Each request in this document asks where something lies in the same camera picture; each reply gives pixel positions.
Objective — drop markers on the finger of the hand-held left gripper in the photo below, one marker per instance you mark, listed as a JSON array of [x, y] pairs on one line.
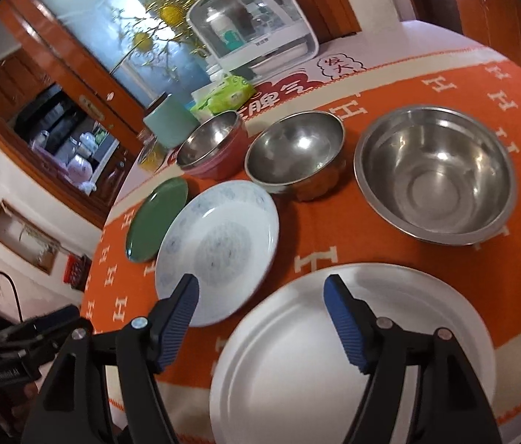
[[43, 326]]

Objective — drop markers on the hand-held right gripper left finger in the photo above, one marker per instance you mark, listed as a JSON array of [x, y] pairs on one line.
[[179, 323]]

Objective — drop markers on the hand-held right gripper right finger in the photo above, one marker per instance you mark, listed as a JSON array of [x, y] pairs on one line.
[[346, 328]]

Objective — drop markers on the stack of nested bowls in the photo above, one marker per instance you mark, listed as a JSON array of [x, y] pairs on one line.
[[297, 370]]

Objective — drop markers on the blue patterned white plate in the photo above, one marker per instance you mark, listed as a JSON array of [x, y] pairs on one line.
[[223, 245]]

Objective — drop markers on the green plate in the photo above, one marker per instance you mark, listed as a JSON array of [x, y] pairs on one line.
[[154, 222]]

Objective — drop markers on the large steel bowl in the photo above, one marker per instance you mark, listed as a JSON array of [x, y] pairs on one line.
[[431, 180]]

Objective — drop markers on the small stainless steel bowl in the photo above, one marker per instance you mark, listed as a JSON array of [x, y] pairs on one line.
[[205, 141]]

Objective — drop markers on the medium steel bowl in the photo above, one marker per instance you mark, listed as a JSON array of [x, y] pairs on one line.
[[297, 148]]

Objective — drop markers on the red plastic container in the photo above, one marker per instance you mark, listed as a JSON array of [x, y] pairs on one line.
[[75, 270]]

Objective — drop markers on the orange patterned tablecloth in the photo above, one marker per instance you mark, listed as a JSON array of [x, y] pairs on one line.
[[334, 236]]

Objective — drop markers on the white ceramic jar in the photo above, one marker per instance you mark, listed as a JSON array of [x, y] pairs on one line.
[[80, 169]]

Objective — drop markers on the yellow lidded glass container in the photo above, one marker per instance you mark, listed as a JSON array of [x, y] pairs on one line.
[[151, 159]]

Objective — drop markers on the teal canister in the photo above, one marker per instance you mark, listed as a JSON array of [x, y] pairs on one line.
[[170, 122]]

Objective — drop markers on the green tissue pack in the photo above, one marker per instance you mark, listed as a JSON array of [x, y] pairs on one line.
[[228, 95]]

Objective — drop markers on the wooden kitchen cabinet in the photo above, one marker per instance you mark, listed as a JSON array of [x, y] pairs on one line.
[[6, 74]]

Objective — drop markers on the red printed table mat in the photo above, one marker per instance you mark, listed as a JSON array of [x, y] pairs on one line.
[[403, 41]]

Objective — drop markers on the white storage box clear lid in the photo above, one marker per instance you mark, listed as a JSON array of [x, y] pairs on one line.
[[288, 41]]

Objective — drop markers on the white bottle teal label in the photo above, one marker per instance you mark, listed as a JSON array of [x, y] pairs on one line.
[[225, 32]]

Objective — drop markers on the sliding glass door gold ornament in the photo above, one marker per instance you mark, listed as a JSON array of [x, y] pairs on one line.
[[103, 32]]

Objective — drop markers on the large wall niche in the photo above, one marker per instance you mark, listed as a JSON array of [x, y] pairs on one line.
[[20, 236]]

